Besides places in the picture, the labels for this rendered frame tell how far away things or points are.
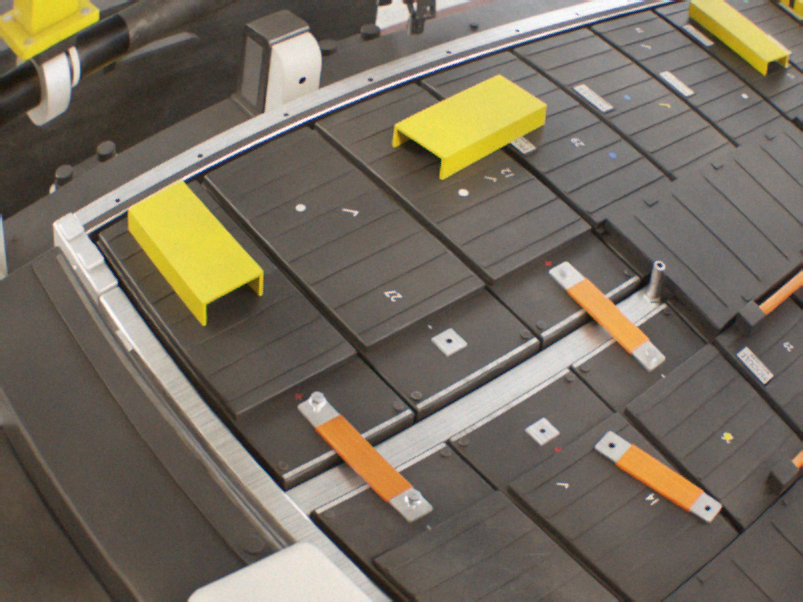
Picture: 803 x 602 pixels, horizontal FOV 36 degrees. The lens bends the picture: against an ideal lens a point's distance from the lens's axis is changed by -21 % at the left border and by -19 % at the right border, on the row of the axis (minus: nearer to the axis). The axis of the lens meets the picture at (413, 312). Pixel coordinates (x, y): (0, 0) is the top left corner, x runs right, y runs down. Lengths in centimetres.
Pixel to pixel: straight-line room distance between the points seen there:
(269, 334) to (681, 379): 38
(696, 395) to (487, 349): 21
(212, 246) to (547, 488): 38
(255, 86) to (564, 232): 47
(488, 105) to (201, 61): 75
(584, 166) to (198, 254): 43
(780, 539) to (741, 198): 49
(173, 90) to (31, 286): 100
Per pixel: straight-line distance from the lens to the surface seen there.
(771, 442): 133
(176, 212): 140
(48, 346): 120
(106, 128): 219
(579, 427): 130
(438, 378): 132
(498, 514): 122
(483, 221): 145
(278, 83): 169
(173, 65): 217
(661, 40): 181
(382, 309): 135
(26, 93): 106
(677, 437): 130
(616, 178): 154
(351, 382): 131
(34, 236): 163
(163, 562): 105
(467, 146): 148
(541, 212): 147
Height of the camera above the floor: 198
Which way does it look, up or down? 46 degrees down
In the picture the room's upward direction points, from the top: 7 degrees clockwise
